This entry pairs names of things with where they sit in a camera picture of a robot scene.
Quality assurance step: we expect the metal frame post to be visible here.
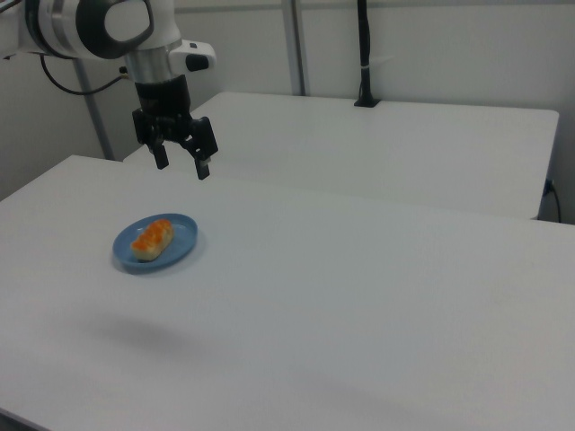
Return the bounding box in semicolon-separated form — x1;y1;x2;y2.
71;57;116;162

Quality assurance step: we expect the blue oval plate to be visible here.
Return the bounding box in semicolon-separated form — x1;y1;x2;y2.
111;212;200;276

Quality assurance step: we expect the orange glazed bread roll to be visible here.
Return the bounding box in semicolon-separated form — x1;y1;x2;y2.
130;218;175;262

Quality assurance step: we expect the black camera stand pole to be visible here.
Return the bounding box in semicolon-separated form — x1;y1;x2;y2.
353;0;382;109

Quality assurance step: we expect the black cable by wall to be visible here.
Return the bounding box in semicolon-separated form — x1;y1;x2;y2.
543;178;563;224

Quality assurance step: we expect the grey wall partition post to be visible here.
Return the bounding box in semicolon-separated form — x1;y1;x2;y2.
282;0;312;96

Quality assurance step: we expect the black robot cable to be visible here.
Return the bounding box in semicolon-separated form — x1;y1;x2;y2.
40;53;132;96

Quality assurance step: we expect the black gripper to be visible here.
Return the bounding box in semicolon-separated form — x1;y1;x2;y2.
131;74;219;181

